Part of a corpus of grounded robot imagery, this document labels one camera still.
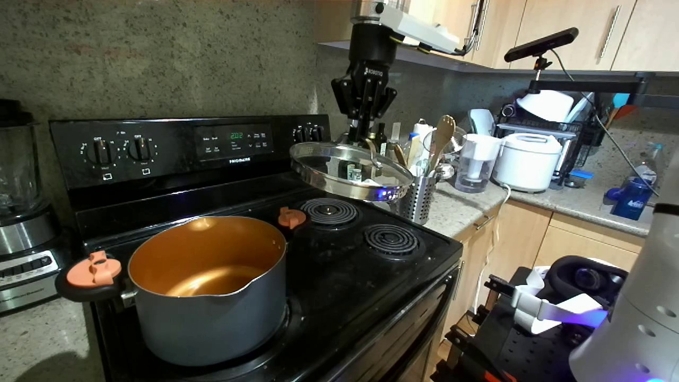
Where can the white water filter pitcher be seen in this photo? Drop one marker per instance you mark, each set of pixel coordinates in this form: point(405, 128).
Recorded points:
point(477, 161)

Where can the dark glass bottle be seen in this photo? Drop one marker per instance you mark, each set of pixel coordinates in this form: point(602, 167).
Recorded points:
point(383, 133)

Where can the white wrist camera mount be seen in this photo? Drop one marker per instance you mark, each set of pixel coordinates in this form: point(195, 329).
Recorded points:
point(425, 31)

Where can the white mug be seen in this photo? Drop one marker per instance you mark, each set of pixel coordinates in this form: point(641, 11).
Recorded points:
point(483, 122)

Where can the perforated steel utensil holder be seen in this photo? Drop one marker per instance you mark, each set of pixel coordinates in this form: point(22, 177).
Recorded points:
point(422, 202)

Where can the light wood lower cabinets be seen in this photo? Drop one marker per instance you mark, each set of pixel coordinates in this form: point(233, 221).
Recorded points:
point(560, 235)

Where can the large coil burner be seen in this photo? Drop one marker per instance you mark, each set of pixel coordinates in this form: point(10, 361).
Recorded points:
point(391, 239)

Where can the black dish rack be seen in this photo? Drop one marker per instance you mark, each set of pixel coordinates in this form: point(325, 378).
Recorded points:
point(581, 140)

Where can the plain wooden spatula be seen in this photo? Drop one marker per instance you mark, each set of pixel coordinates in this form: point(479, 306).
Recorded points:
point(414, 151)

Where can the black padded headset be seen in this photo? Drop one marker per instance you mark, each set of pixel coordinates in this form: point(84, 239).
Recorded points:
point(585, 276)

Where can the steel base blender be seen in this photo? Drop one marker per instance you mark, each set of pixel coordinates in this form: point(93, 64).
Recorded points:
point(24, 240)

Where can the wooden spoon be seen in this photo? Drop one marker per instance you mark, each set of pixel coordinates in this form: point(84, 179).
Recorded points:
point(399, 158)

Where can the black bar camera on stand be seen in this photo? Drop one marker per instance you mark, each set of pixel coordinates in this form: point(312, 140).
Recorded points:
point(541, 42)

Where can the white plate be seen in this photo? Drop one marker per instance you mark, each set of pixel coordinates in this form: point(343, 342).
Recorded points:
point(547, 105)

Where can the light wood cabinets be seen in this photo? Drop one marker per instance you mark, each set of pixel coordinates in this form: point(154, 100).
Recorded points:
point(560, 235)
point(566, 28)

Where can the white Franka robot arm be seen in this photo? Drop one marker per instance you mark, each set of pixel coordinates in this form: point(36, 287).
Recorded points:
point(638, 326)

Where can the slotted wooden spatula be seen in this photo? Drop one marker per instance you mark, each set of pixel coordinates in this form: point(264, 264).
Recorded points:
point(443, 133)

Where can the small coil burner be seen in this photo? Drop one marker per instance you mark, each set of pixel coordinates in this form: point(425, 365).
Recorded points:
point(332, 211)

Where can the black perforated robot table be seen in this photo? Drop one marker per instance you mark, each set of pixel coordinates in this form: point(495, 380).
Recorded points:
point(517, 352)

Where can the light wood upper cabinets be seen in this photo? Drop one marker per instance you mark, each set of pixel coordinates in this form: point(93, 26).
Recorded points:
point(566, 28)

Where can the black stove knob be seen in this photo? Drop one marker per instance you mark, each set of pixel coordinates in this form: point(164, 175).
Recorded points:
point(98, 154)
point(319, 133)
point(142, 148)
point(302, 135)

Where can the round glass pot lid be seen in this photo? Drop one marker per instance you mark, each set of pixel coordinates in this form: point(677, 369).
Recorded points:
point(341, 167)

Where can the white rice cooker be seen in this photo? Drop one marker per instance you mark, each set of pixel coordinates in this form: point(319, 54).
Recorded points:
point(528, 161)

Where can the black electric stove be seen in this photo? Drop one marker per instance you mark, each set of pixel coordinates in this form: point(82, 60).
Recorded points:
point(341, 282)

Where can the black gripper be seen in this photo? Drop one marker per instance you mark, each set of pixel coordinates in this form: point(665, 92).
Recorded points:
point(374, 50)

